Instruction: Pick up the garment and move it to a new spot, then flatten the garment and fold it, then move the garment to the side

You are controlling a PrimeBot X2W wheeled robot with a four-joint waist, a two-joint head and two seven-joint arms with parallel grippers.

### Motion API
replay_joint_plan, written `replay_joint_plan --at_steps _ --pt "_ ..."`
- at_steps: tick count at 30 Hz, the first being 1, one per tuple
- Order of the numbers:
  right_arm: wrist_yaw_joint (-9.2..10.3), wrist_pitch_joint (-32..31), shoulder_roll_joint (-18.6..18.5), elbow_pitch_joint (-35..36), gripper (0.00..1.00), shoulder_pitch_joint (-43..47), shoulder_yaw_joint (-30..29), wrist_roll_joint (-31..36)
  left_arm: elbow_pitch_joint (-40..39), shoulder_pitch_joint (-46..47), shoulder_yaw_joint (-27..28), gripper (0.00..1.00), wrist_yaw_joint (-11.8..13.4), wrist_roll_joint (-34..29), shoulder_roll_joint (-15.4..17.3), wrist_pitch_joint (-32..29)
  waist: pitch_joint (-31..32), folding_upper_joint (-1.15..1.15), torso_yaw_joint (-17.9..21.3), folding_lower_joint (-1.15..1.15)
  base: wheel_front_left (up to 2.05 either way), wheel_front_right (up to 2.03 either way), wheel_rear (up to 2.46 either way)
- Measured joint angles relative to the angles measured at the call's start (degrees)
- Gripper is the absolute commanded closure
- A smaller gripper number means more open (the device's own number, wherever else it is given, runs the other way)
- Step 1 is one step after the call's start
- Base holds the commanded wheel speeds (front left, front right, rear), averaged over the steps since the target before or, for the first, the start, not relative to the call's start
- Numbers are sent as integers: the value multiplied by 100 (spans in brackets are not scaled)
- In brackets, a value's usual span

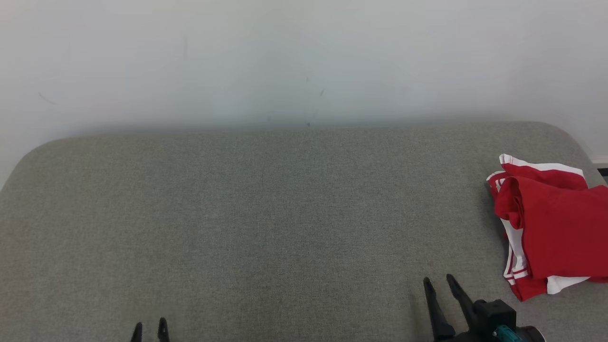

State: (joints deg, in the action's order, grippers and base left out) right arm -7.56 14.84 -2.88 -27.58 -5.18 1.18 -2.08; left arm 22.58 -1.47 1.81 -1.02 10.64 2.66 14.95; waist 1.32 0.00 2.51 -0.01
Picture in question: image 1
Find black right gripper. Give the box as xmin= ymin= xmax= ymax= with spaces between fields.
xmin=423 ymin=274 xmax=547 ymax=342

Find red shirt with white sleeves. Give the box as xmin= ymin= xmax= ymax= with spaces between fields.
xmin=485 ymin=170 xmax=608 ymax=303

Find red shorts with white stripe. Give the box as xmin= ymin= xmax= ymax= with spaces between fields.
xmin=498 ymin=153 xmax=590 ymax=191

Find grey fabric sofa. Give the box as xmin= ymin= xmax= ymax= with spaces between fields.
xmin=0 ymin=121 xmax=608 ymax=342

